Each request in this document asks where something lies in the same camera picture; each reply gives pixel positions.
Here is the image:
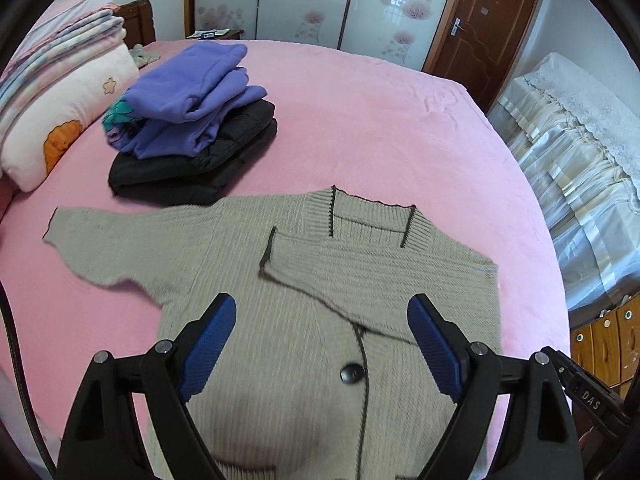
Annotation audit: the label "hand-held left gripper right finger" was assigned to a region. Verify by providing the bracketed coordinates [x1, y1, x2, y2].
[407, 294, 585, 480]

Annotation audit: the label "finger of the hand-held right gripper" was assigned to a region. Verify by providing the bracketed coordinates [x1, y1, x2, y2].
[541, 345, 578, 386]

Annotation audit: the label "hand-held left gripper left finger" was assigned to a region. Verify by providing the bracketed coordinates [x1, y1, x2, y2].
[56, 292, 238, 480]

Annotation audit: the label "grey knit cardigan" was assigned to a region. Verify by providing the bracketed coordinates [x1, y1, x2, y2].
[44, 186, 505, 480]

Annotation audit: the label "wooden drawer cabinet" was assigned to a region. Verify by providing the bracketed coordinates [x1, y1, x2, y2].
[570, 292, 640, 396]

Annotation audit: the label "black folded padded jacket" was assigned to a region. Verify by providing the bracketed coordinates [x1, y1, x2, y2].
[108, 100, 279, 206]

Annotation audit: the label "white curtain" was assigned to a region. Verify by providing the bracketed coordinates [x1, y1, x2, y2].
[487, 52, 640, 321]

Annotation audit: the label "pink bed sheet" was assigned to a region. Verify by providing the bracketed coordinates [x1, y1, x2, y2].
[0, 39, 573, 480]

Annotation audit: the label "purple folded sweatshirt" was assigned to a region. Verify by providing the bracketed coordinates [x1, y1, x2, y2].
[102, 42, 268, 158]

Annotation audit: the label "white cartoon print pillow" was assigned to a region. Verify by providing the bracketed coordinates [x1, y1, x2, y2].
[0, 40, 141, 193]

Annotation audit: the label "small grey plush toy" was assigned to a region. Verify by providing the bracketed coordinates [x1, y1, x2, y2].
[127, 44, 161, 68]

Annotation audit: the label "wooden nightstand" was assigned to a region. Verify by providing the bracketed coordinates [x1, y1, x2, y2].
[185, 27, 246, 42]

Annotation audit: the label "brown wooden door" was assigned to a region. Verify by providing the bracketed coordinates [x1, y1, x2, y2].
[422, 0, 543, 111]

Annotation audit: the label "wooden headboard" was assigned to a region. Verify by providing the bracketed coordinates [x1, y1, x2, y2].
[114, 0, 158, 48]

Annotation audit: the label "pink striped folded quilt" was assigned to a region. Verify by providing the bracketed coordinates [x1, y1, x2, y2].
[0, 0, 128, 131]

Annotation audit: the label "frosted floral wardrobe doors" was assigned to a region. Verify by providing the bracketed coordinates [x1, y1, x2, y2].
[184, 0, 466, 68]

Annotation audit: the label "black cable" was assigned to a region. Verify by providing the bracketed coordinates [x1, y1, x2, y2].
[0, 280, 56, 480]

